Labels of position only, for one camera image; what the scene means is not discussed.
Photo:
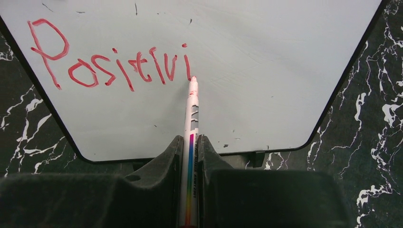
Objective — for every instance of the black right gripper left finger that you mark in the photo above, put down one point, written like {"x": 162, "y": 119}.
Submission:
{"x": 145, "y": 198}

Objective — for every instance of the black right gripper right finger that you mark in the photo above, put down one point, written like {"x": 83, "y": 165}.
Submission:
{"x": 236, "y": 198}

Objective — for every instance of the black framed whiteboard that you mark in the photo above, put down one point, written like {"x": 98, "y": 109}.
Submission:
{"x": 116, "y": 71}

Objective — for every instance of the white whiteboard marker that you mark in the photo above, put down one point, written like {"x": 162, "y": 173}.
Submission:
{"x": 188, "y": 205}

